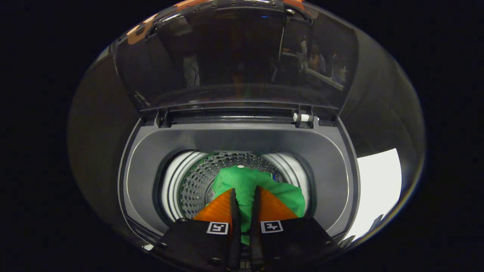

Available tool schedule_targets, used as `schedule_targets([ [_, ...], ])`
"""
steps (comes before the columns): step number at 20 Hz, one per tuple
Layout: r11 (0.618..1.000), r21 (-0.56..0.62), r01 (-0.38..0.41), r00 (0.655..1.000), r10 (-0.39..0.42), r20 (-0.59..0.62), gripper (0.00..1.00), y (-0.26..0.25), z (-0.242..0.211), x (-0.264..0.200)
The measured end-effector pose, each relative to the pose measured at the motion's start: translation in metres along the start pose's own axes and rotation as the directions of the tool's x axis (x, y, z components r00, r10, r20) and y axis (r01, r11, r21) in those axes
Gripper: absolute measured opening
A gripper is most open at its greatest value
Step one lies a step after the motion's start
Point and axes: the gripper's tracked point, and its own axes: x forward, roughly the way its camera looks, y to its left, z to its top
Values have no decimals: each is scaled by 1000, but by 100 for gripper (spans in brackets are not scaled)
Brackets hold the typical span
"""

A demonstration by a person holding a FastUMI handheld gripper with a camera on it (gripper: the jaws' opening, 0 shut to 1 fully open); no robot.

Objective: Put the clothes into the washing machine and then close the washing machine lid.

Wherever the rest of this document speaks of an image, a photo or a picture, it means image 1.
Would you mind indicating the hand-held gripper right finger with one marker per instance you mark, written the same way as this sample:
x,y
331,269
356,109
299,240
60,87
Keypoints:
x,y
256,234

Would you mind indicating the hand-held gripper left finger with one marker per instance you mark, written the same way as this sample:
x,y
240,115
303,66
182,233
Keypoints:
x,y
234,234

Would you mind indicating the green polo shirt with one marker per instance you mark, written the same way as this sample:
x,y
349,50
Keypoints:
x,y
242,181

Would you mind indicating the dark transparent washing machine lid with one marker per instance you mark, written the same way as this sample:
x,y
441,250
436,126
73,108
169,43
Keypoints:
x,y
234,56

